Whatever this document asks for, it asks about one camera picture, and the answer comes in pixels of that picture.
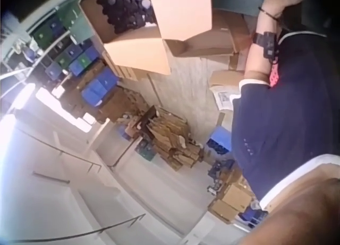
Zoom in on heap of cardboard scraps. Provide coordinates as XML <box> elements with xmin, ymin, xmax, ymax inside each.
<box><xmin>116</xmin><ymin>104</ymin><xmax>206</xmax><ymax>172</ymax></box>

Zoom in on black wrist band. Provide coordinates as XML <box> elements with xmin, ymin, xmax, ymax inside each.
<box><xmin>251</xmin><ymin>31</ymin><xmax>278</xmax><ymax>60</ymax></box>

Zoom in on grey green work table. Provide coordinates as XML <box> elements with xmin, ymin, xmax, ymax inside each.
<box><xmin>212</xmin><ymin>0</ymin><xmax>268</xmax><ymax>18</ymax></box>

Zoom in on group of dark bottles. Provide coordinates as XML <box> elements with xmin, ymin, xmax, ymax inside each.
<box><xmin>96</xmin><ymin>0</ymin><xmax>158</xmax><ymax>35</ymax></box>

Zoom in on person's left hand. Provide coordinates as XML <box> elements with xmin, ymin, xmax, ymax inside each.
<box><xmin>259</xmin><ymin>0</ymin><xmax>305</xmax><ymax>19</ymax></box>

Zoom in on blue crate with dark bottles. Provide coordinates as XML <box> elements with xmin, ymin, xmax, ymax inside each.
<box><xmin>206</xmin><ymin>127</ymin><xmax>232</xmax><ymax>156</ymax></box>

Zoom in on flattened cardboard sheets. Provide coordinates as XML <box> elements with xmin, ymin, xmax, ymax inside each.
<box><xmin>207</xmin><ymin>49</ymin><xmax>252</xmax><ymax>88</ymax></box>

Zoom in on long black cable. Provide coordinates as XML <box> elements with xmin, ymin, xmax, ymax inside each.
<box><xmin>7</xmin><ymin>213</ymin><xmax>147</xmax><ymax>243</ymax></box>

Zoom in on printed paper sheet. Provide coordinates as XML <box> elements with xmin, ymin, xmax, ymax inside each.
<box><xmin>209</xmin><ymin>85</ymin><xmax>241</xmax><ymax>111</ymax></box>

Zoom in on heap of brown cardboard boxes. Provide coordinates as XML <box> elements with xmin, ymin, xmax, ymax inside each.
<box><xmin>206</xmin><ymin>159</ymin><xmax>268</xmax><ymax>226</ymax></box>

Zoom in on large open cardboard carton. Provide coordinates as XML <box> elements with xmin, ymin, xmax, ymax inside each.
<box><xmin>78</xmin><ymin>0</ymin><xmax>214</xmax><ymax>76</ymax></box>

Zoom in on flat open cardboard box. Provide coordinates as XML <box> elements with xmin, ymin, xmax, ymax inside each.
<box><xmin>164</xmin><ymin>10</ymin><xmax>252</xmax><ymax>58</ymax></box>

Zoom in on shelf of blue green bins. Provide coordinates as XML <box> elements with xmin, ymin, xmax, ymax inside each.
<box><xmin>0</xmin><ymin>5</ymin><xmax>94</xmax><ymax>80</ymax></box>

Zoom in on stack of blue crates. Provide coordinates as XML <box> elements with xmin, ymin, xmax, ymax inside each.
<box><xmin>81</xmin><ymin>66</ymin><xmax>120</xmax><ymax>109</ymax></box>

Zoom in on thin black bracelet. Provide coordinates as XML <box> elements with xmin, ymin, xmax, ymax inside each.
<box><xmin>258</xmin><ymin>6</ymin><xmax>283</xmax><ymax>20</ymax></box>

